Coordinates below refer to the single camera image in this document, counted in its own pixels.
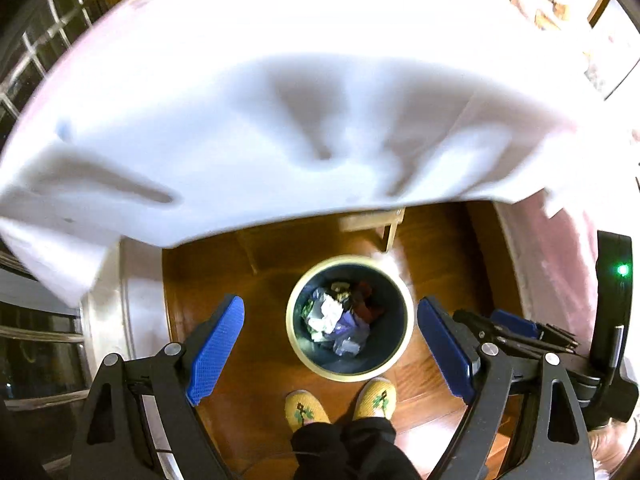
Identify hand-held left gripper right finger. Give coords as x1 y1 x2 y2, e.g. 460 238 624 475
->
416 296 596 480

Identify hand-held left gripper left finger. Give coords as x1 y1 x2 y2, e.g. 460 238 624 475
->
70 295 246 480

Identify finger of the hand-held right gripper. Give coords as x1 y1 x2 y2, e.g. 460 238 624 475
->
490 309 581 356
452 310 551 361

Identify round dark trash bin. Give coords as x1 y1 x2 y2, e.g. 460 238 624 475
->
286 255 415 380

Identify person's right hand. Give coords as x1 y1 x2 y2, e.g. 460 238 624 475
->
589 417 640 478

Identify yellow embroidered slipper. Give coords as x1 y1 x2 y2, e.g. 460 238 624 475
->
352 377 398 422
284 390 331 431

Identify person's black pants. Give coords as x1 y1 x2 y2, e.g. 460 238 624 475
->
291 416 421 480

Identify wooden stool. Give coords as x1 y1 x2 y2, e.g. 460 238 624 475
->
337 207 406 253

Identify metal window railing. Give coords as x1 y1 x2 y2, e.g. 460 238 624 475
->
0 245 91 411

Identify white tablecloth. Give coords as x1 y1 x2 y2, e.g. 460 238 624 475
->
0 0 606 346

